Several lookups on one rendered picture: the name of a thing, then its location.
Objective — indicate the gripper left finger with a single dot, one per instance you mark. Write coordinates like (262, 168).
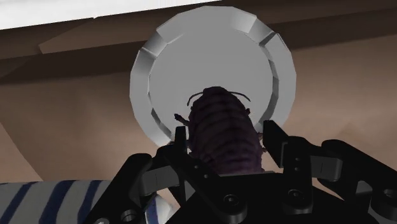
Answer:
(145, 180)

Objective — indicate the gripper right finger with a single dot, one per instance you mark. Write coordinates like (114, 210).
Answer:
(310, 167)

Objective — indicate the dark purple bug toy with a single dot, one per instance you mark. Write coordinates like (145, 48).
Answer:
(221, 130)

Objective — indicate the blue striped white cloth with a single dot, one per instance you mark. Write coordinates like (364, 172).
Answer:
(46, 201)

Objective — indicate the white round plate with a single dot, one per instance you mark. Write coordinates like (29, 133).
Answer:
(201, 62)

